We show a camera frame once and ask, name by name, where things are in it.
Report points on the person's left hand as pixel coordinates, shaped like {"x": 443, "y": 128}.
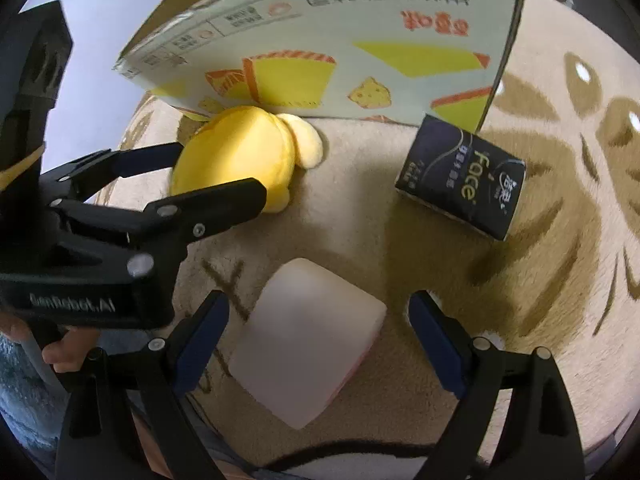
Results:
{"x": 67, "y": 352}

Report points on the yellow round plush toy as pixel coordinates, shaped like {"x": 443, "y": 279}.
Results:
{"x": 240, "y": 155}

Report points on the printed cardboard box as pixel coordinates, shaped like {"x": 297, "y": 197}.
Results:
{"x": 320, "y": 35}

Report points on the person's left forearm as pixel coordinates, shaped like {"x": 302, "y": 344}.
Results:
{"x": 22, "y": 390}

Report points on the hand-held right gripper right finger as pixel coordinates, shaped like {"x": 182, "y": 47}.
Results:
{"x": 440, "y": 352}

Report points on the black tissue pack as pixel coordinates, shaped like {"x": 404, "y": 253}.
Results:
{"x": 457, "y": 180}

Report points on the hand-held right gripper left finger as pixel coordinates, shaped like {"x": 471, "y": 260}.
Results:
{"x": 200, "y": 347}

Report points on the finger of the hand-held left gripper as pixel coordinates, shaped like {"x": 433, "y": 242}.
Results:
{"x": 225, "y": 200}
{"x": 145, "y": 158}

